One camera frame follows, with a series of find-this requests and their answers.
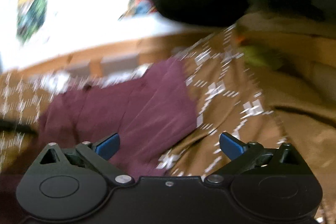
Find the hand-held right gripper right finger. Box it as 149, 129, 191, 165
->
205, 132, 308, 185

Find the wooden bed frame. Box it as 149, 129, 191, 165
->
16, 31, 210, 75

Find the tan plain cloth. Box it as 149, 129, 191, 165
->
236, 0, 336, 119

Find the maroon small garment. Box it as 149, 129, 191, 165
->
0, 58, 198, 224

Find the white colourful printed sheet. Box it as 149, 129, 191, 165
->
0, 0, 184, 69

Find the brown printed blanket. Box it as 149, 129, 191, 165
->
0, 25, 336, 224

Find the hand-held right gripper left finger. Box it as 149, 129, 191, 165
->
39, 133, 132, 185

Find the green small object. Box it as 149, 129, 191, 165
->
236, 27, 281, 69

